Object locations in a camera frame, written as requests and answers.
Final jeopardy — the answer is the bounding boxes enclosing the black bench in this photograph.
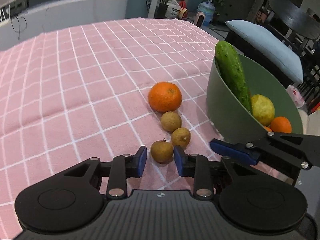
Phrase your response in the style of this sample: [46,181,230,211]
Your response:
[225,31,293,88]

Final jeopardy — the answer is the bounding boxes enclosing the grey pedal trash bin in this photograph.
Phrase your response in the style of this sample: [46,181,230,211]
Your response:
[125,0,152,19]

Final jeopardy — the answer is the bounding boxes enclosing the orange tangerine back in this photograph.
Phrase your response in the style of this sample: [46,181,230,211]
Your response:
[148,82,182,113]

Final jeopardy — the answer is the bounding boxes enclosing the white plastic bag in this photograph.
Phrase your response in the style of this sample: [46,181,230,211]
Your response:
[165,0,181,19]

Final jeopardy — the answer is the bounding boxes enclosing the black router cable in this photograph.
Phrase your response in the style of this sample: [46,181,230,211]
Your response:
[10,15,28,41]

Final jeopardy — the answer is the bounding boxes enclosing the blue water jug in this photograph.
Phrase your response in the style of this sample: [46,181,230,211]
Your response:
[197,0,215,26]

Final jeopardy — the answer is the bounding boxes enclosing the orange tangerine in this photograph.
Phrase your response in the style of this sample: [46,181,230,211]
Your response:
[148,82,182,113]
[270,116,292,133]
[264,126,272,132]

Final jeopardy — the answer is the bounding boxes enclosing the light blue cushion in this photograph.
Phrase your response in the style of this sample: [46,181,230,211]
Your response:
[226,20,303,84]

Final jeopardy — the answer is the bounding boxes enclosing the brown longan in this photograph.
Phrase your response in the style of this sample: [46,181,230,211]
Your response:
[171,127,191,150]
[160,112,182,133]
[150,140,174,163]

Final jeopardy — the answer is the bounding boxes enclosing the green cucumber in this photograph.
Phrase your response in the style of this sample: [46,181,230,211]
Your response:
[215,41,252,114]

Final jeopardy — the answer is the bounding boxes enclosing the dark drawer cabinet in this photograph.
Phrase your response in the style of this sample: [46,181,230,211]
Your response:
[215,0,255,24]

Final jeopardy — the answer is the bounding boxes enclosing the small white heater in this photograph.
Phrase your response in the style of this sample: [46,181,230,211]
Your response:
[194,11,205,28]

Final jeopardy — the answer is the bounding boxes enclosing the white plastic bag floor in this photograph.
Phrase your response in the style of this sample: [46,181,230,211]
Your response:
[286,85,305,108]

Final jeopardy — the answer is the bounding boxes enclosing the orange tangerine front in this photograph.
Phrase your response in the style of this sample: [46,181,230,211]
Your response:
[264,126,272,132]

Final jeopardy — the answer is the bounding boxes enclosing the pink checked tablecloth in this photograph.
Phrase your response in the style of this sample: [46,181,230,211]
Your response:
[0,17,301,240]

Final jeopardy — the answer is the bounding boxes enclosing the green colander bowl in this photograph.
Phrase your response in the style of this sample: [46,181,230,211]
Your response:
[206,55,303,144]

